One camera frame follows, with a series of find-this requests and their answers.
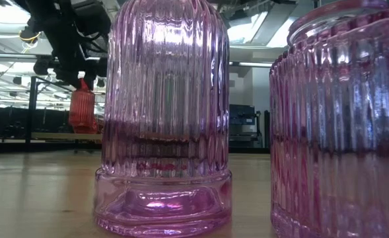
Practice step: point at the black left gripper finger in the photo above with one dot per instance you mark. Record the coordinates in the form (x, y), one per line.
(90, 79)
(69, 78)

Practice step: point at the red ribbed glass vase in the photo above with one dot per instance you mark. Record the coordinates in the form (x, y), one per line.
(82, 112)

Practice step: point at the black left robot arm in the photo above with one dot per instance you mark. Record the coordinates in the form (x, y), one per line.
(58, 29)

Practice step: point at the black workbench row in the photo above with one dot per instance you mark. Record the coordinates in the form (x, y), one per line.
(49, 120)

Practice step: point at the black round ceiling device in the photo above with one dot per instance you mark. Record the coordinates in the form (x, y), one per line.
(27, 34)

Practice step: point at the pink ribbed bottle vase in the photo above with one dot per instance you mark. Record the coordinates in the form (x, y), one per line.
(162, 99)

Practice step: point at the black background machine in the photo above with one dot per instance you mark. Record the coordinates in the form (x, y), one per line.
(243, 125)

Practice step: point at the pink ribbed wide-mouth vase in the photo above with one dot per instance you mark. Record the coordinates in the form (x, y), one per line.
(339, 132)

